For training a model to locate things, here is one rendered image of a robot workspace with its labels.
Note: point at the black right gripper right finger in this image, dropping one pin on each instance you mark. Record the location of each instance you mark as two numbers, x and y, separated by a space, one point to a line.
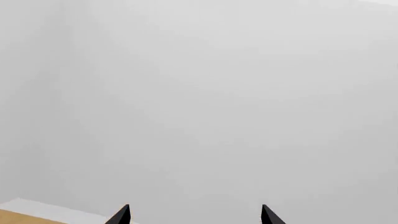
270 217

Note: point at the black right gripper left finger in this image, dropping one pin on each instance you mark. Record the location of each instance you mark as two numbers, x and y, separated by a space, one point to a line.
122 216

